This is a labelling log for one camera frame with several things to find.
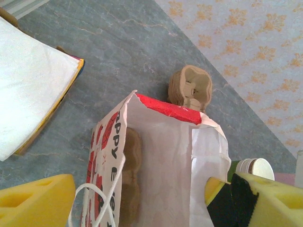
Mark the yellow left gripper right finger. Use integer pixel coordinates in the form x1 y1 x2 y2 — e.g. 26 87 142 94
205 172 303 227

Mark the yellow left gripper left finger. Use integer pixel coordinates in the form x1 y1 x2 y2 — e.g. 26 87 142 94
0 174 76 227

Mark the red white printed paper bag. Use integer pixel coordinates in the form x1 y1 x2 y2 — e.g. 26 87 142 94
68 89 232 227

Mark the pink straw holder cup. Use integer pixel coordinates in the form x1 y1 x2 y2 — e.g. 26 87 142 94
274 172 296 186

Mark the green paper cup stack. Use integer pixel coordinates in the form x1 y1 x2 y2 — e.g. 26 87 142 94
227 157 275 183

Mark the brown pulp cup carrier stack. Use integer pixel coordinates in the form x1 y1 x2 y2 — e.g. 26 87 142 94
168 65 213 114

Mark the aluminium side rail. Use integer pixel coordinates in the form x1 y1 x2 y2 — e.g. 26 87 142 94
0 0 51 20

